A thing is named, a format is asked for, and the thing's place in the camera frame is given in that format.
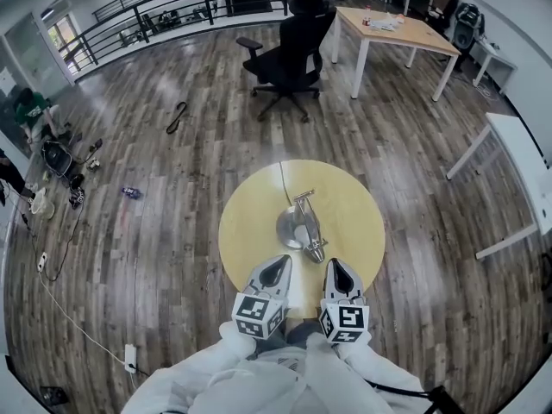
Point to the black metal railing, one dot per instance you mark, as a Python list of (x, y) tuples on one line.
[(151, 7)]

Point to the small white power strip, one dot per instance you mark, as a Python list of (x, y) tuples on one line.
[(42, 261)]

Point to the blue packet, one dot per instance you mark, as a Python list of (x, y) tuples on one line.
[(131, 192)]

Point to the person's right forearm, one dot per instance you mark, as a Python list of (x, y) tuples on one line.
[(366, 356)]

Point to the white mesh basket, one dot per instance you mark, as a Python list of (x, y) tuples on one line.
[(42, 203)]

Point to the person's left forearm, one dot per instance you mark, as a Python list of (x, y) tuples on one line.
[(233, 347)]

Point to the silver metal stand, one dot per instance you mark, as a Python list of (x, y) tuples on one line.
[(289, 227)]

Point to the white paper notice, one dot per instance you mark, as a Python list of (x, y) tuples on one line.
[(5, 82)]

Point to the white long table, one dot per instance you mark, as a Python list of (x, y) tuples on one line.
[(517, 140)]

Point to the black office chair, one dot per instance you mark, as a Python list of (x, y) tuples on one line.
[(297, 50)]

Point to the person's white hooded top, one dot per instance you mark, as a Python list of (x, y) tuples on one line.
[(267, 382)]

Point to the white papers pile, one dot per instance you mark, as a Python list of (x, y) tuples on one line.
[(386, 23)]

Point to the wooden-top table with white legs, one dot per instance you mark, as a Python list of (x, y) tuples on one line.
[(409, 33)]

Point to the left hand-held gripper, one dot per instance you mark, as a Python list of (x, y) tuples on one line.
[(252, 309)]

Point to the black round bag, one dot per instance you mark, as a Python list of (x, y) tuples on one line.
[(57, 158)]

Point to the black stand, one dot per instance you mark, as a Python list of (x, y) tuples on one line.
[(442, 401)]

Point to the round yellow two-tier table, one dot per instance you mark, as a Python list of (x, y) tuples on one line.
[(345, 214)]

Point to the person's grey trousers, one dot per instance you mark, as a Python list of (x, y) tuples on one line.
[(302, 334)]

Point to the large white power strip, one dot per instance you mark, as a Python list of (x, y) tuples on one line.
[(130, 357)]

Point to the black flat pouch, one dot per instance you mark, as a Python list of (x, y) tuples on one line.
[(55, 396)]

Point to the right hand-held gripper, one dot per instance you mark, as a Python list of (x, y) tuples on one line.
[(351, 317)]

